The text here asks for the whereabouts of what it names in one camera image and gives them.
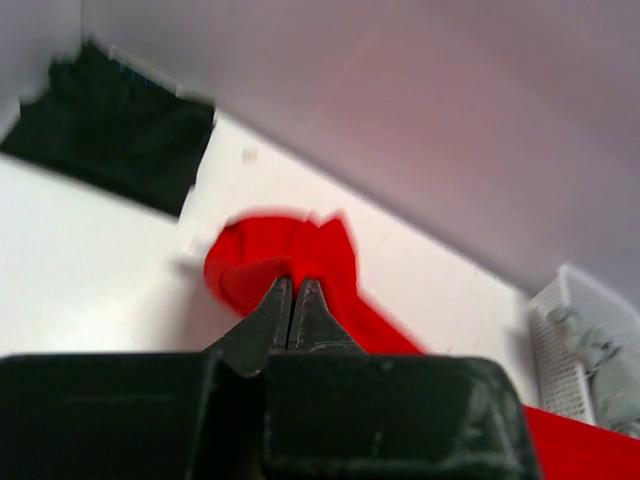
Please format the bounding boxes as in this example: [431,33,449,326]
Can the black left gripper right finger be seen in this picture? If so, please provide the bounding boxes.
[291,278,364,354]

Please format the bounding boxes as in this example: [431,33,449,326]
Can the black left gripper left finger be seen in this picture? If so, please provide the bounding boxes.
[219,277,293,376]

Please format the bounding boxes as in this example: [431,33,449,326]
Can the red t shirt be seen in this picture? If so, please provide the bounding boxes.
[203,214,639,479]

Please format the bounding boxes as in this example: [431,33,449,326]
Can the white plastic basket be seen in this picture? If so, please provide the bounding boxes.
[529,264,639,435]

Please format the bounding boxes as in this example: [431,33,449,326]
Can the folded black t shirt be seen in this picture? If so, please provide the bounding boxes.
[1,42,215,217]

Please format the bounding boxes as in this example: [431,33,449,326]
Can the grey t shirt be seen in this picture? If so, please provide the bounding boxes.
[546,307,639,439]

